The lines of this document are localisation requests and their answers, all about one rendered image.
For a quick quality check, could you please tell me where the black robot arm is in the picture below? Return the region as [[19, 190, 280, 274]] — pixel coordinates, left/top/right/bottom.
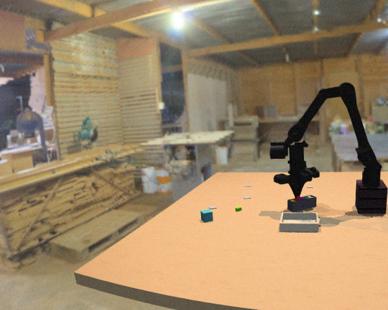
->
[[270, 82, 382, 187]]

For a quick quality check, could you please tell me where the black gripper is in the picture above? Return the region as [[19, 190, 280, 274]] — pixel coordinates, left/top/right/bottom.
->
[[274, 159, 320, 198]]

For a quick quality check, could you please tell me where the teal cube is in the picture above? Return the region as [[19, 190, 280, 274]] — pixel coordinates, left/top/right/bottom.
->
[[200, 209, 213, 222]]

